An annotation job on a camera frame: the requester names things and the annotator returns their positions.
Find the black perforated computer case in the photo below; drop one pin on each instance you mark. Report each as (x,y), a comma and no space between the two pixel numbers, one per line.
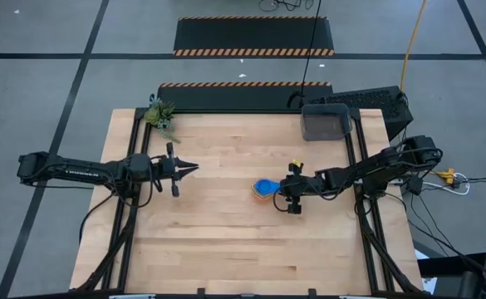
(375,101)

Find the small dark blue measuring cup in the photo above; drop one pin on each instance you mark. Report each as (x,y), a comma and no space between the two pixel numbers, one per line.
(263,187)

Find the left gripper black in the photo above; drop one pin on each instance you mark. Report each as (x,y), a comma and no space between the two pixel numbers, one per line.
(170,168)

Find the black mat with striped edges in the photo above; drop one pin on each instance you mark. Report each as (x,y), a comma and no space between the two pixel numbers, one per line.
(251,35)
(234,97)

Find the yellow power plug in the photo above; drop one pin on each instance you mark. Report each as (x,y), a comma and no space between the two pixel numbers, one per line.
(447,176)

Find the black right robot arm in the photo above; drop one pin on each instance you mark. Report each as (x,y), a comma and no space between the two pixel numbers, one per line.
(371,168)

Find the grey translucent plastic basket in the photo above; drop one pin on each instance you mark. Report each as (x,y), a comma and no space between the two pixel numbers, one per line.
(325,124)

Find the potted succulent plant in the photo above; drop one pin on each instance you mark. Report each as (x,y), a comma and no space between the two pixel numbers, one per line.
(159,116)

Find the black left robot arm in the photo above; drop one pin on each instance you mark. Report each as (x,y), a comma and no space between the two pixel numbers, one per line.
(80,171)

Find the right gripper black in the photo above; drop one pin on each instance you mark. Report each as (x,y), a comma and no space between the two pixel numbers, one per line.
(305,184)

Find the orange measuring cup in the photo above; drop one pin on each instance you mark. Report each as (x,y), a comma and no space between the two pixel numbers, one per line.
(263,198)

